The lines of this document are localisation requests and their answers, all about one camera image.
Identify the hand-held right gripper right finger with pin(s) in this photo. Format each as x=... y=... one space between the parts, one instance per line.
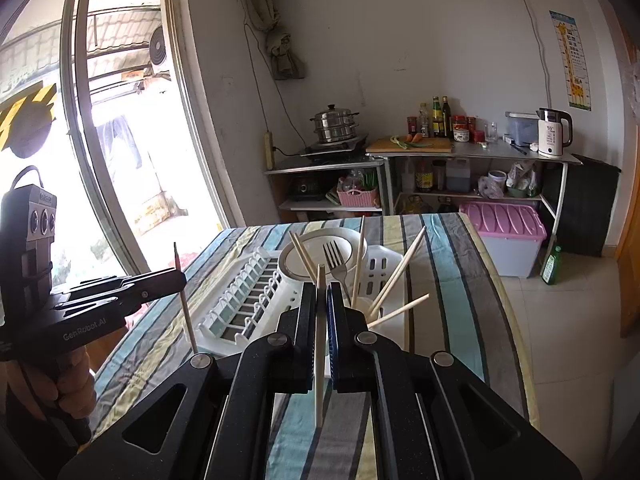
x=334 y=350

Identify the stainless steamer pot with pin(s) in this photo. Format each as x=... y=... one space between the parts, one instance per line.
x=334 y=127

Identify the striped tablecloth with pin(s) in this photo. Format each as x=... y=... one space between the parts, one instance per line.
x=450 y=285

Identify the clear plastic bottle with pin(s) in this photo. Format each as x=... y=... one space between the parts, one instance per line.
x=424 y=122

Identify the large dark liquid jug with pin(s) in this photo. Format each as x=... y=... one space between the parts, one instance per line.
x=457 y=177

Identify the outdoor air conditioner fan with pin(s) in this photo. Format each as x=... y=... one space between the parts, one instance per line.
x=159 y=45

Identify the black panel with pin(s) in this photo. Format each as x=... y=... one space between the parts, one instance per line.
x=585 y=210

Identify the pink lidded storage box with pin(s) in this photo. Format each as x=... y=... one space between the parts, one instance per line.
x=500 y=225

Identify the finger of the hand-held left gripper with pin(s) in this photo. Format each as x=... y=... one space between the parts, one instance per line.
x=130 y=302
x=140 y=281

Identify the small white bowl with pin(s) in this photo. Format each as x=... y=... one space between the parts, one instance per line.
x=315 y=247

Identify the beige power strip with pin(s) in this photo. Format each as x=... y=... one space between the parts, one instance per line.
x=268 y=150

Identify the metal shelf table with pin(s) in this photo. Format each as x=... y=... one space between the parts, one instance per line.
x=500 y=151

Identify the wooden door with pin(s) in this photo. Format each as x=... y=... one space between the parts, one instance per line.
x=631 y=260

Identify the light wooden chopstick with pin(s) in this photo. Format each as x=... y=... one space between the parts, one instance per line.
x=400 y=310
x=320 y=400
x=398 y=266
x=187 y=310
x=403 y=273
x=299 y=257
x=358 y=260
x=304 y=256

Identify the red lidded jar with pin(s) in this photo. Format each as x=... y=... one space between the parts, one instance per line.
x=459 y=121
x=412 y=126

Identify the dark glass sauce bottle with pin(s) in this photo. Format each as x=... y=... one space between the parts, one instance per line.
x=437 y=122
x=447 y=122

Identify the clear drinking glass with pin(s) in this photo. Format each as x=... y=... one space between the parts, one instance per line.
x=491 y=133

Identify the metal fork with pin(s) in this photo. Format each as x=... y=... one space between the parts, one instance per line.
x=336 y=270

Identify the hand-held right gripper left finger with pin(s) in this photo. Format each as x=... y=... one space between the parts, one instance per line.
x=305 y=340

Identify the olive hanging cloth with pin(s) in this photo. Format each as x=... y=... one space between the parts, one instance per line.
x=287 y=60

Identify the orange carrot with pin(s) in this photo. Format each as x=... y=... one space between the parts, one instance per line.
x=414 y=137

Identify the black induction cooker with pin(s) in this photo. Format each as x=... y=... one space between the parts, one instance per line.
x=335 y=149

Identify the translucent water container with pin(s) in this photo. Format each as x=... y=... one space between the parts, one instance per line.
x=522 y=130

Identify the white cup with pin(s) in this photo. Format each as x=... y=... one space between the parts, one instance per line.
x=387 y=330

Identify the white electric kettle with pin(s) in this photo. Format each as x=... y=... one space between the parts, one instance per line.
x=552 y=135

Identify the green bottle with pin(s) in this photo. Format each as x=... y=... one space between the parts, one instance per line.
x=551 y=267

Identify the person's left hand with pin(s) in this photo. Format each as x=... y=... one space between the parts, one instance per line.
x=75 y=380

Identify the hanging laundry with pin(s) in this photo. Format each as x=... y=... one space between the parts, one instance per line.
x=120 y=140

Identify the white plastic dish rack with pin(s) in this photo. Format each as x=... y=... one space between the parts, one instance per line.
x=225 y=340

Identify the metal stove stand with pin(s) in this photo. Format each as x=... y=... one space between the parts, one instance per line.
x=320 y=165

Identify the yellow black striped sticker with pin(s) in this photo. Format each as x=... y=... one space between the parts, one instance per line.
x=25 y=115

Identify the large white bowl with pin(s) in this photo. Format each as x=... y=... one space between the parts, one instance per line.
x=283 y=265

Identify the sliding window frame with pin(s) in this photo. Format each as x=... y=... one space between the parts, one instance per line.
x=85 y=110

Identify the pink plastic basket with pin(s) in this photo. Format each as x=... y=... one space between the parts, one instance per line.
x=357 y=199

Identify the yellow label sauce bottle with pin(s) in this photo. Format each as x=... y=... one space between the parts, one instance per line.
x=424 y=177

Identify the wooden cutting board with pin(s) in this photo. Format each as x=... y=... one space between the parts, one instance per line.
x=430 y=146

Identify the giraffe wall poster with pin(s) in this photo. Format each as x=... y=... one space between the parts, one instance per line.
x=570 y=60

